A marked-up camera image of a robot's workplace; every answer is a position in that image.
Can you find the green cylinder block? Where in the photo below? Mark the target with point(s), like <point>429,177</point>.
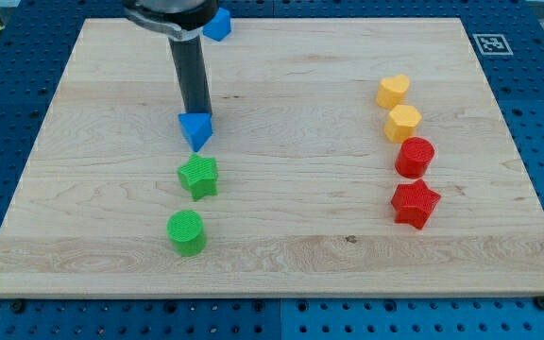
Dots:
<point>185,229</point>

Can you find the green star block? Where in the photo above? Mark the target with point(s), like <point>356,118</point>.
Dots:
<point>199,176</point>

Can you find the yellow heart block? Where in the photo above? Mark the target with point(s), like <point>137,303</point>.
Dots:
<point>392,90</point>

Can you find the blue triangle block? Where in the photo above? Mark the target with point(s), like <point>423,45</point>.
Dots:
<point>196,128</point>

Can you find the blue cube block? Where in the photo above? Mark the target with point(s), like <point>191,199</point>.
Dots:
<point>219,27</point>

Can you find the yellow hexagon block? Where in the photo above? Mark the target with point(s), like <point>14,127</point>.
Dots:
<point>402,122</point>

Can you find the white fiducial marker tag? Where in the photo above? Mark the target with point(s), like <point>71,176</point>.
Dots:
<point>492,44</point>

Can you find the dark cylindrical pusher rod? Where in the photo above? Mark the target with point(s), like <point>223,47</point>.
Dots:
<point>191,73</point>

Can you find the red star block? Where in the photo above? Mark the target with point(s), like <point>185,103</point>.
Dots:
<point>414,203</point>

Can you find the wooden board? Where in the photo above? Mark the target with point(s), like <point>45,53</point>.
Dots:
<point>306,173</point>

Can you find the red cylinder block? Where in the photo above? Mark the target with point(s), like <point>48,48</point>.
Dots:
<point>414,157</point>

